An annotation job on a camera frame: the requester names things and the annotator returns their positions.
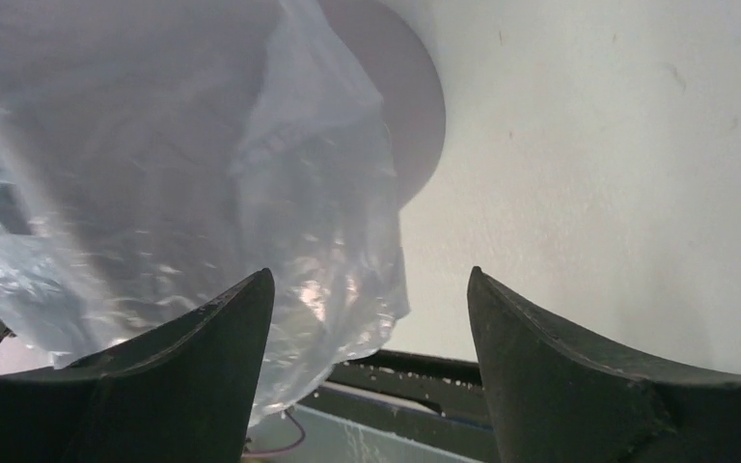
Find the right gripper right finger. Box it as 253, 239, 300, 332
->
467, 268, 741, 462

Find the blue plastic trash bag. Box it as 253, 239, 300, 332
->
0, 1, 408, 423

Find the grey trash bin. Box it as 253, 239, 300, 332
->
319, 0, 446, 206

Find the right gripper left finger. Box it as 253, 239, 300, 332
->
0, 269, 275, 462

